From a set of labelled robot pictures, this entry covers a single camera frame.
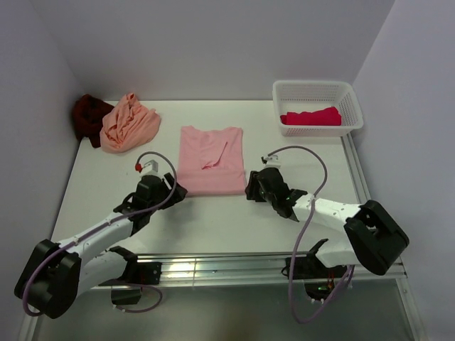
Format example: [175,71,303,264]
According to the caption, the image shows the light pink t-shirt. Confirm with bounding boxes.
[177,126,246,197]

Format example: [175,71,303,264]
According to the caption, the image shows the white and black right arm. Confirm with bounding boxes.
[245,167,410,277]

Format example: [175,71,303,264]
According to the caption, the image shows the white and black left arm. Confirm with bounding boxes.
[14,173,188,319]

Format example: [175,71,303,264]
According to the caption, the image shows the peach orange t-shirt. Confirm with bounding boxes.
[100,92,161,153]

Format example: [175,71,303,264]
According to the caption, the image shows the white plastic basket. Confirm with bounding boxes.
[272,80,364,137]

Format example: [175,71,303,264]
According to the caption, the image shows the red rolled t-shirt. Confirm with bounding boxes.
[280,107,342,126]

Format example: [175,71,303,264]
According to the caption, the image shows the dark maroon t-shirt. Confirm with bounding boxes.
[71,94,114,148]

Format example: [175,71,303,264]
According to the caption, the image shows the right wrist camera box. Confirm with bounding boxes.
[261,154,282,169]

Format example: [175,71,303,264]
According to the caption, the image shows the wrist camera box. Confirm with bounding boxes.
[134,160,159,177]
[261,154,282,169]

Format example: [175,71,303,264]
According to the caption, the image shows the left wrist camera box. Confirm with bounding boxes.
[134,160,159,177]

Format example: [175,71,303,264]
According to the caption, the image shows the aluminium frame rails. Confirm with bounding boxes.
[18,134,429,340]

